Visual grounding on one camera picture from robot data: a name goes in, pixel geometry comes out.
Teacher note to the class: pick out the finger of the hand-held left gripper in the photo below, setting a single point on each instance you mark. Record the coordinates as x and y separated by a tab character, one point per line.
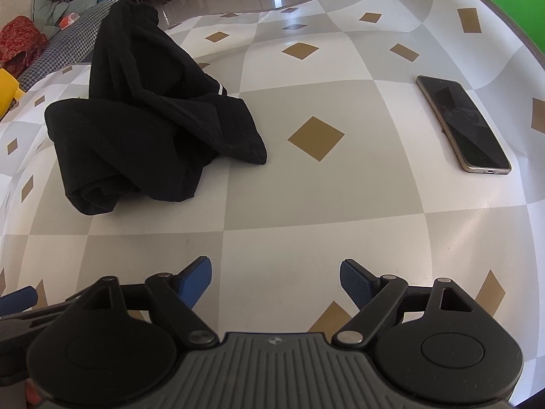
17	298

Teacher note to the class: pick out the red patterned cloth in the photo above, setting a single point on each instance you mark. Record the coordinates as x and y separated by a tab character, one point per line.
21	40

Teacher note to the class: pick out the black t-shirt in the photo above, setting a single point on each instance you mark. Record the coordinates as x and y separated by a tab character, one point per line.
140	128

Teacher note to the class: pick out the yellow plastic chair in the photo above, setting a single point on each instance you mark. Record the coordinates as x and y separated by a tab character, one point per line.
8	89

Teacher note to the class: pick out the grey-green pillow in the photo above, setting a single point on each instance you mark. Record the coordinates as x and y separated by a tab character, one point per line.
51	12

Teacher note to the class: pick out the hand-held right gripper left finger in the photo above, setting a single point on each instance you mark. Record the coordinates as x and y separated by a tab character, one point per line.
195	280

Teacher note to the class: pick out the houndstooth sofa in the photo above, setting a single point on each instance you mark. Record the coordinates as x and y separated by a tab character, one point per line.
64	47

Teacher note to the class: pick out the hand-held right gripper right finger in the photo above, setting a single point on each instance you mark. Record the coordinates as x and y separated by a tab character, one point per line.
354	281

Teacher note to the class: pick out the checkered tablecloth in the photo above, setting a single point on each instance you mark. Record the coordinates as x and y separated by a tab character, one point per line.
298	187

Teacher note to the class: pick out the smartphone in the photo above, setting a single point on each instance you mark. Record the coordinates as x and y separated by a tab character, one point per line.
464	125

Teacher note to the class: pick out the orange tissue pack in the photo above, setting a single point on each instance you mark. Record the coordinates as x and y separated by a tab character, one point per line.
70	21

